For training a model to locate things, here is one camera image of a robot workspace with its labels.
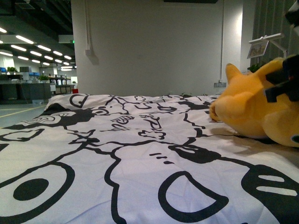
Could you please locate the green potted plant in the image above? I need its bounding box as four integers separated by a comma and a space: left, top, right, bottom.
38, 75, 49, 83

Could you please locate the grey office counter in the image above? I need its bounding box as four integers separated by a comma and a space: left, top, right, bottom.
0, 80, 52, 105

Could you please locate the framed picture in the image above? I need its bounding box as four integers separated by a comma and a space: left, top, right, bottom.
247, 42, 269, 59

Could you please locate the black and white duvet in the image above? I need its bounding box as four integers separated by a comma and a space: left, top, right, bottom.
0, 94, 299, 224

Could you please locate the yellow plush toy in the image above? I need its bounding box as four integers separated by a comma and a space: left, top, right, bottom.
209, 57, 299, 147

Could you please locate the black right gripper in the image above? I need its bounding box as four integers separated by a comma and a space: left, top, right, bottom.
264, 55, 299, 103

